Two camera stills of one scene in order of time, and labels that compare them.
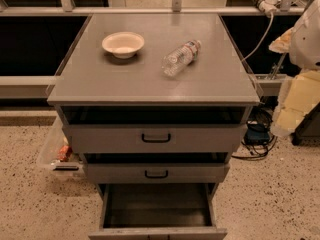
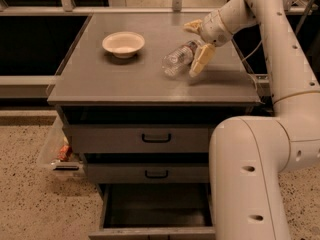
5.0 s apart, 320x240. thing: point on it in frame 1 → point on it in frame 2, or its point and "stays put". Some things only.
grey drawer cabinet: (155, 105) stays put
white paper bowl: (123, 44) stays put
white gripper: (306, 40) → (213, 30)
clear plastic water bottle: (181, 58) stays put
